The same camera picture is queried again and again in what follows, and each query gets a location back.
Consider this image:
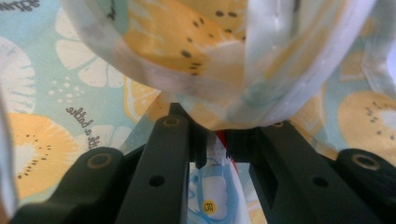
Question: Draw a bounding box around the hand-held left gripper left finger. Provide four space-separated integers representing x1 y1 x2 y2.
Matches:
168 102 208 171

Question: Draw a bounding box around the white blue toothpaste tube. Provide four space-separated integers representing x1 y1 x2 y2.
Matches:
186 130 260 224

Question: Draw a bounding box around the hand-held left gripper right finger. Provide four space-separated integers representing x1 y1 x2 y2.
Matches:
225 128 278 210

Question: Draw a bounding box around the fruit print pouch bag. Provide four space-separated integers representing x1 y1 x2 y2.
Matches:
0 0 396 224

